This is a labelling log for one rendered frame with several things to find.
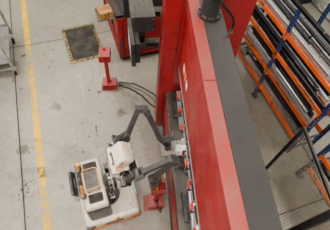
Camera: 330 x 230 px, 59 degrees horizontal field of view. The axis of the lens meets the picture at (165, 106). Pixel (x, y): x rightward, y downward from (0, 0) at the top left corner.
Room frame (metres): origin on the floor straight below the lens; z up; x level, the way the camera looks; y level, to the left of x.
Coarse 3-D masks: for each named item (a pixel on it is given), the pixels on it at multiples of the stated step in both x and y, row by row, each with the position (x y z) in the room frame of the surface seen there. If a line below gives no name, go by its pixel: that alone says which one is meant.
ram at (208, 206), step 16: (192, 64) 1.70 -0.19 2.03; (192, 80) 1.60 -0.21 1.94; (192, 96) 1.50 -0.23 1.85; (192, 112) 1.39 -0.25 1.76; (192, 128) 1.29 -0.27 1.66; (192, 144) 1.18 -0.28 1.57; (208, 144) 0.93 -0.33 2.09; (192, 160) 1.07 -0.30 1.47; (208, 160) 0.84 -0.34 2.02; (208, 176) 0.75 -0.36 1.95; (208, 192) 0.67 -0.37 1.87; (208, 208) 0.58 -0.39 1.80; (208, 224) 0.49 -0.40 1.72
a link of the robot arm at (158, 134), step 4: (148, 108) 1.54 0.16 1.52; (144, 112) 1.45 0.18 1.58; (148, 112) 1.49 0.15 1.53; (148, 116) 1.44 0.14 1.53; (148, 120) 1.44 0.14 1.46; (152, 120) 1.45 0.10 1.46; (152, 124) 1.43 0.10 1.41; (156, 124) 1.45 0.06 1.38; (152, 128) 1.41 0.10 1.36; (156, 128) 1.41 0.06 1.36; (156, 132) 1.39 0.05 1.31; (160, 132) 1.41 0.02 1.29; (156, 136) 1.37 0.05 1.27; (160, 136) 1.38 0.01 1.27
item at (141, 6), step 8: (128, 0) 2.77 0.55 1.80; (136, 0) 2.58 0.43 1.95; (144, 0) 2.60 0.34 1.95; (136, 8) 2.46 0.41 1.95; (144, 8) 2.47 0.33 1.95; (152, 8) 2.49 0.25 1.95; (136, 16) 2.34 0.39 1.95; (144, 16) 2.35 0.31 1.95; (152, 16) 2.37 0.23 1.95; (136, 24) 2.32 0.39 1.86; (144, 24) 2.34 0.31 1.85; (152, 24) 2.36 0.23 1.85; (144, 32) 2.75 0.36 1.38; (144, 40) 2.76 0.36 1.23
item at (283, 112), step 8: (248, 56) 3.50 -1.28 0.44; (256, 64) 3.38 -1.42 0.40; (256, 72) 3.20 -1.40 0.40; (264, 80) 3.01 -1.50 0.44; (272, 88) 2.91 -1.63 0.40; (272, 96) 2.75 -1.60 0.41; (280, 96) 2.78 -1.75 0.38; (280, 104) 2.59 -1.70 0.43; (280, 112) 2.49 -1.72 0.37; (288, 112) 2.52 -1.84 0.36; (288, 120) 2.33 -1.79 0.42; (296, 120) 2.38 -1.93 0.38
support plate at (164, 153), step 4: (180, 140) 1.50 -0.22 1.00; (160, 144) 1.43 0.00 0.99; (172, 144) 1.44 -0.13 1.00; (180, 144) 1.46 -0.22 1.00; (164, 148) 1.38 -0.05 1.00; (172, 148) 1.40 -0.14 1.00; (164, 152) 1.34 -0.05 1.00; (168, 152) 1.34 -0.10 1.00; (172, 152) 1.35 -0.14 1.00; (176, 152) 1.36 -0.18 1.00; (180, 152) 1.36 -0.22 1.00
